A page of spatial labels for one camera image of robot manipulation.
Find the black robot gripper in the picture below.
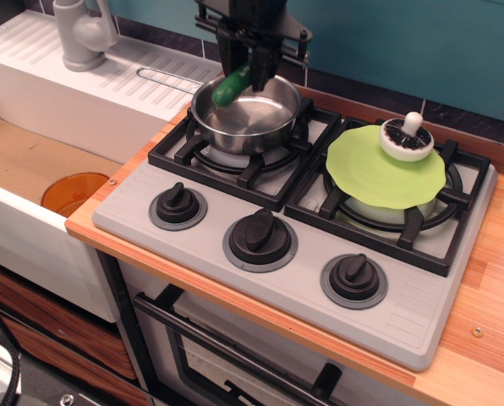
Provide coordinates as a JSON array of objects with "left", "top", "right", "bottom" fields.
[{"left": 195, "top": 1, "right": 313, "bottom": 91}]

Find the green toy pickle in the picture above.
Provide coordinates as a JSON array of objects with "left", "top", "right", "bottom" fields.
[{"left": 211, "top": 63, "right": 251, "bottom": 107}]

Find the white toy mushroom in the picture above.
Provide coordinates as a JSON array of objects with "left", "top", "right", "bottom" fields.
[{"left": 379, "top": 112, "right": 435, "bottom": 162}]

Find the stainless steel pot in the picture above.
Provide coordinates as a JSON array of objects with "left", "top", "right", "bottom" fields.
[{"left": 136, "top": 67, "right": 303, "bottom": 156}]

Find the light green plastic plate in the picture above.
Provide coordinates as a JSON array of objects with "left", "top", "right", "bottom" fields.
[{"left": 326, "top": 125, "right": 446, "bottom": 210}]

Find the black left stove knob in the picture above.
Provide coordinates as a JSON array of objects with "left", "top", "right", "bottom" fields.
[{"left": 148, "top": 182, "right": 208, "bottom": 232}]

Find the black stove knob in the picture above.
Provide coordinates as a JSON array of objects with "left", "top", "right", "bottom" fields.
[
  {"left": 148, "top": 182, "right": 208, "bottom": 232},
  {"left": 320, "top": 254, "right": 388, "bottom": 310},
  {"left": 222, "top": 209, "right": 299, "bottom": 273}
]

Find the black middle stove knob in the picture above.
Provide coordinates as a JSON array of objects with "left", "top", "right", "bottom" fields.
[{"left": 222, "top": 209, "right": 299, "bottom": 273}]

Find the black right stove knob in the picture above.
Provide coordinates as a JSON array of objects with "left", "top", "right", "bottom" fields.
[{"left": 320, "top": 254, "right": 388, "bottom": 310}]

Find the grey toy stove top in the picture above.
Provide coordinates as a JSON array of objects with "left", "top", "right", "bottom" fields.
[{"left": 91, "top": 113, "right": 498, "bottom": 372}]

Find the black left burner grate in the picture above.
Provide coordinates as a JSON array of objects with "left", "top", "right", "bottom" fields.
[{"left": 148, "top": 97, "right": 342, "bottom": 211}]

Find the black burner grate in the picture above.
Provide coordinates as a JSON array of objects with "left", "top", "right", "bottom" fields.
[
  {"left": 148, "top": 97, "right": 342, "bottom": 211},
  {"left": 284, "top": 118, "right": 496, "bottom": 277}
]

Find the grey toy faucet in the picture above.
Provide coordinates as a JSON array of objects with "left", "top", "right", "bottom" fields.
[{"left": 53, "top": 0, "right": 118, "bottom": 72}]

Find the white toy sink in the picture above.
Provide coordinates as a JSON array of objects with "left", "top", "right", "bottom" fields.
[{"left": 0, "top": 11, "right": 220, "bottom": 322}]

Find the black right burner grate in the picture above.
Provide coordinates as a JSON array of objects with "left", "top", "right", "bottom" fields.
[{"left": 284, "top": 118, "right": 496, "bottom": 277}]

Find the toy oven door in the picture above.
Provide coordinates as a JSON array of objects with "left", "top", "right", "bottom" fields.
[{"left": 120, "top": 263, "right": 419, "bottom": 405}]

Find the wooden drawer front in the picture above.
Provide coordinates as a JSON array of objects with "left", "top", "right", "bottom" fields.
[{"left": 0, "top": 266, "right": 148, "bottom": 405}]

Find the black oven door handle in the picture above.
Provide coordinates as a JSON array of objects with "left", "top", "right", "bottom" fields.
[{"left": 133, "top": 284, "right": 342, "bottom": 405}]

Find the black cable lower left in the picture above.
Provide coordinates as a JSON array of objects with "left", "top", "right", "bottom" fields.
[{"left": 0, "top": 331, "right": 22, "bottom": 406}]

